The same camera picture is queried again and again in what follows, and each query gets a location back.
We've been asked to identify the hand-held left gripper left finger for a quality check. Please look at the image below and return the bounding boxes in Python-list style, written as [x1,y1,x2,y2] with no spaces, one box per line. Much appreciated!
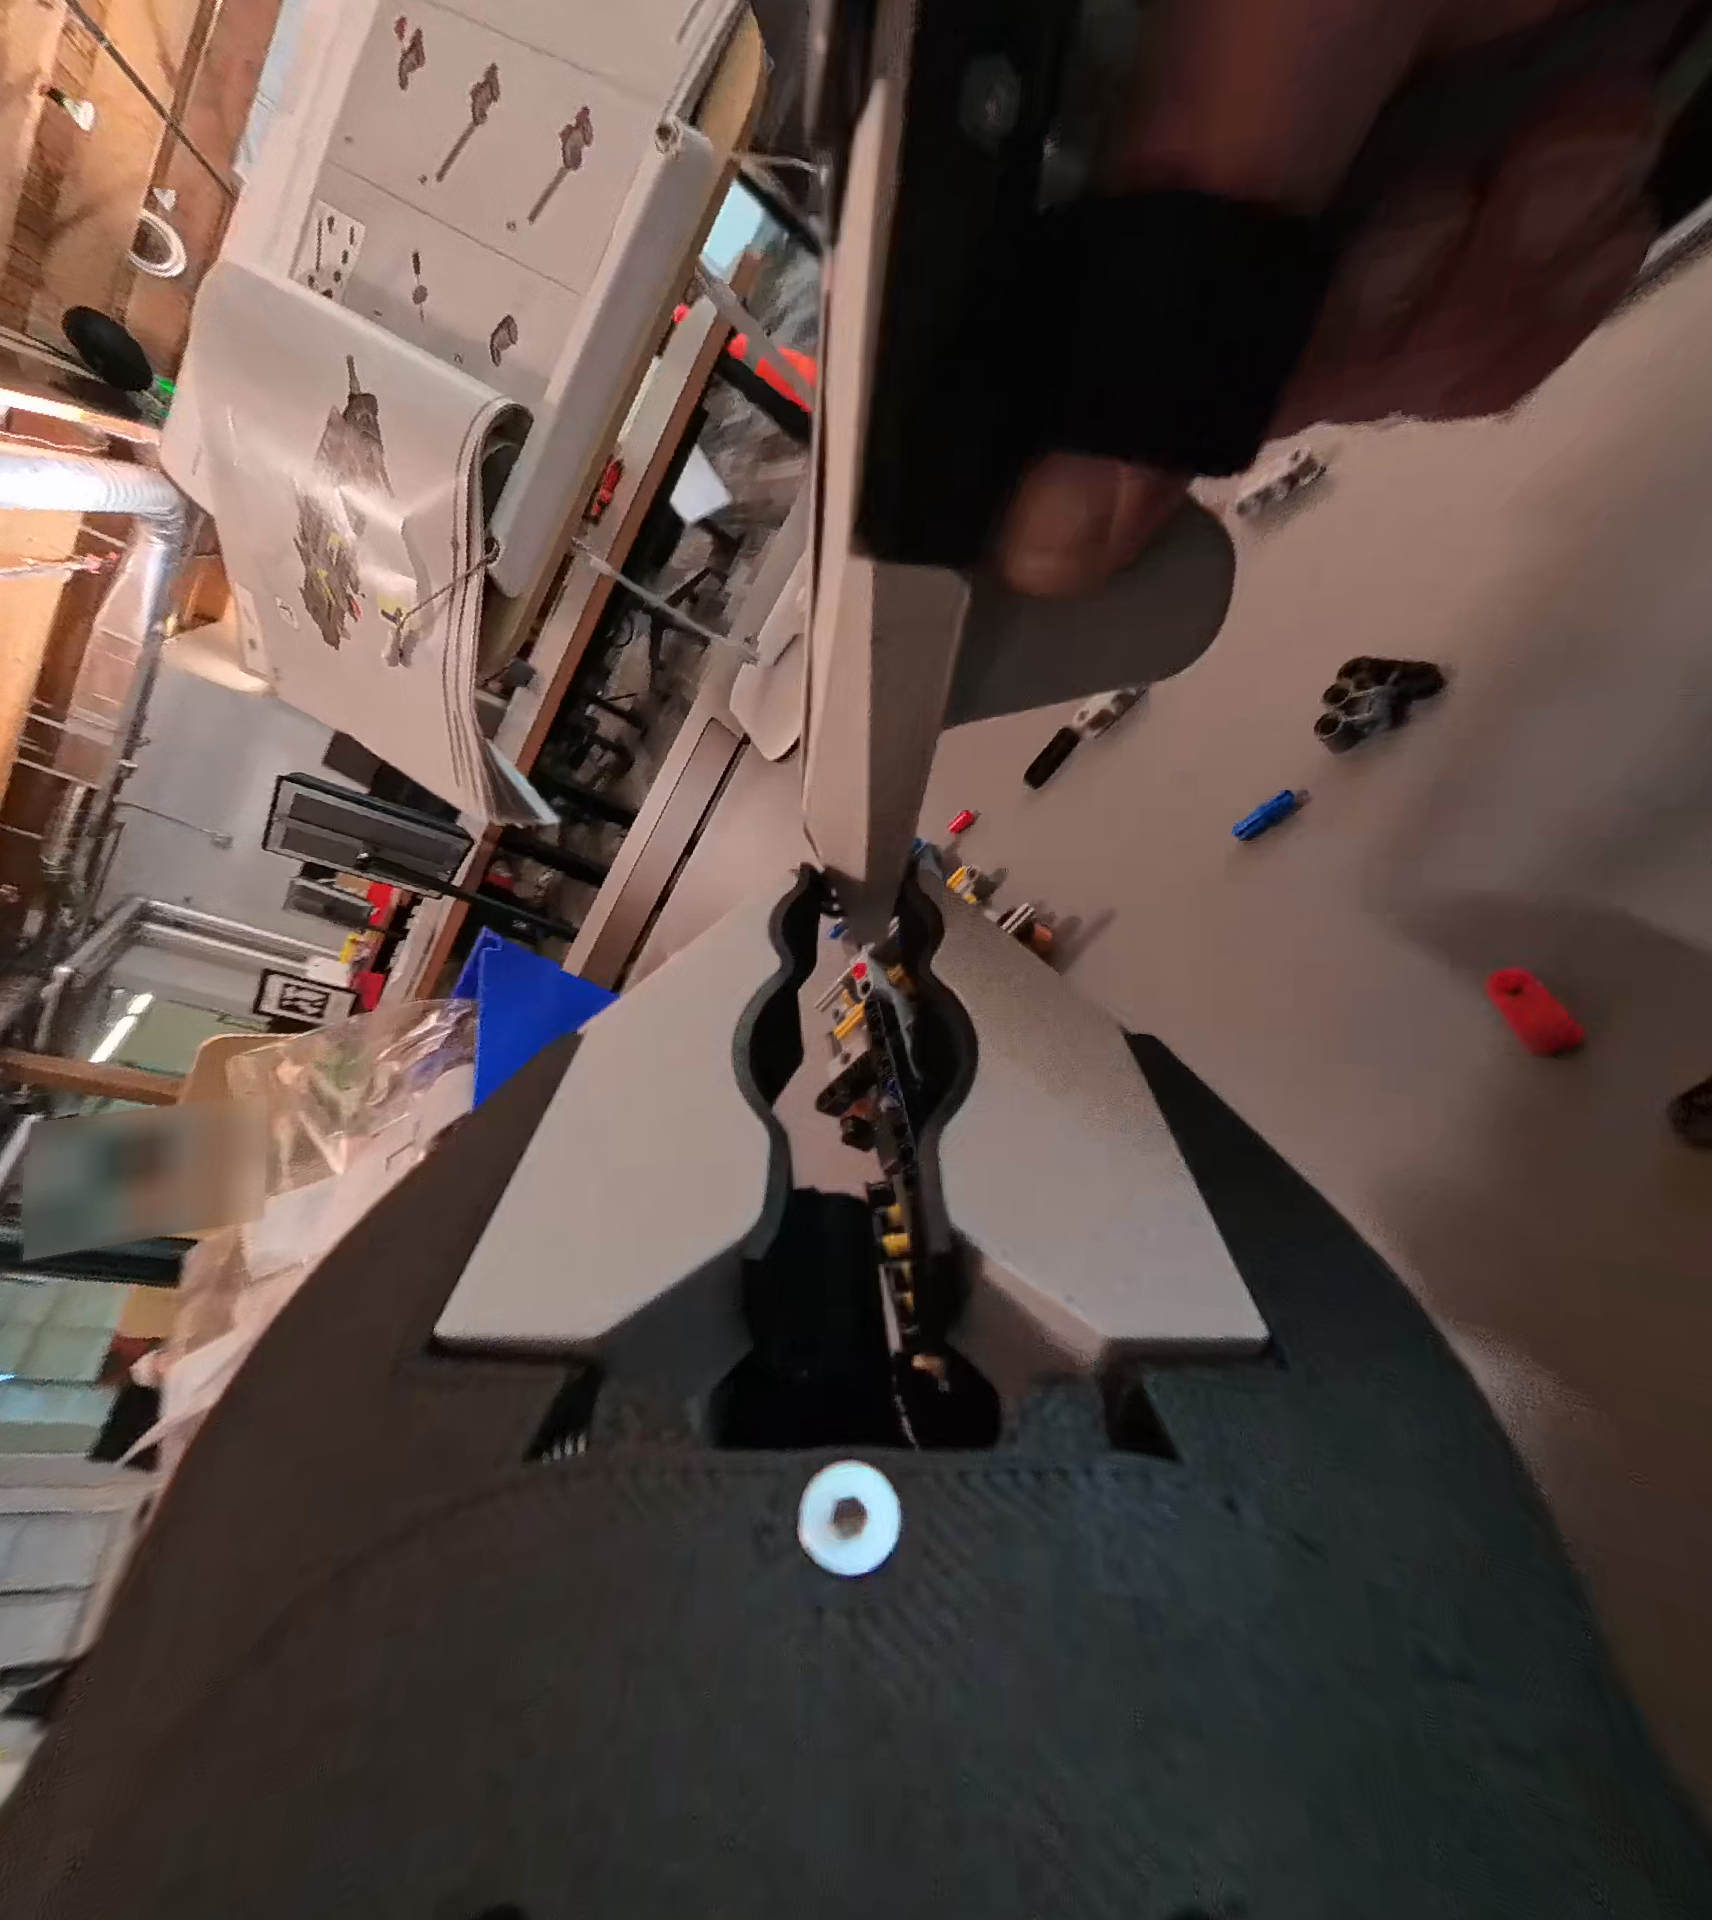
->
[429,865,831,1447]

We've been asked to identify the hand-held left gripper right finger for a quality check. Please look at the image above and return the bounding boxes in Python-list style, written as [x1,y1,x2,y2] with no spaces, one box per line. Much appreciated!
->
[915,877,1273,1404]

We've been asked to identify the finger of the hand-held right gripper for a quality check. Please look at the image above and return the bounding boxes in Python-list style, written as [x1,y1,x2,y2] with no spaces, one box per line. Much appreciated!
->
[941,499,1239,730]
[800,79,973,949]

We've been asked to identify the multicoloured lego vehicle model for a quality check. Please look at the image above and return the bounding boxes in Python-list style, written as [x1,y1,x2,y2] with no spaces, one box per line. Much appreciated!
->
[795,922,999,1450]

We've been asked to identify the dark grey lego connector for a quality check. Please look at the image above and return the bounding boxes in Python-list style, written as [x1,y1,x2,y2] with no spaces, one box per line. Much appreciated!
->
[1312,655,1445,757]

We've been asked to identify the red lego connector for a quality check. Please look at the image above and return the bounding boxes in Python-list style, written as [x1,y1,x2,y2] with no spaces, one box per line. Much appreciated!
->
[1485,967,1587,1056]

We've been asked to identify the lego instruction booklet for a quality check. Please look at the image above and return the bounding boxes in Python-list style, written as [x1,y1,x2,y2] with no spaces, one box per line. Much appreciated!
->
[158,0,760,829]

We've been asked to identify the person's right hand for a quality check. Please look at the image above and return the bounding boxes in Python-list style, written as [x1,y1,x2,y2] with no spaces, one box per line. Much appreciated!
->
[999,0,1712,595]

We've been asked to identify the blue plastic bin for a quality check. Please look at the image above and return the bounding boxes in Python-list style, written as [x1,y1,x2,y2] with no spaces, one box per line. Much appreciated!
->
[454,926,618,1113]

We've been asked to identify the pile of clear plastic bags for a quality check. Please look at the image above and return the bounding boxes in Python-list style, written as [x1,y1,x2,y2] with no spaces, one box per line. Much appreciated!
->
[179,997,483,1202]

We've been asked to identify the black ceiling spotlight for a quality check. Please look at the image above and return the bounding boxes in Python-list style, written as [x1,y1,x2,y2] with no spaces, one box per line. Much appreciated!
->
[57,304,156,397]

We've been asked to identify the silver ventilation duct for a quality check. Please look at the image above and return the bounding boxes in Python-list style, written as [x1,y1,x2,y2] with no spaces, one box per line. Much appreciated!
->
[0,427,197,752]

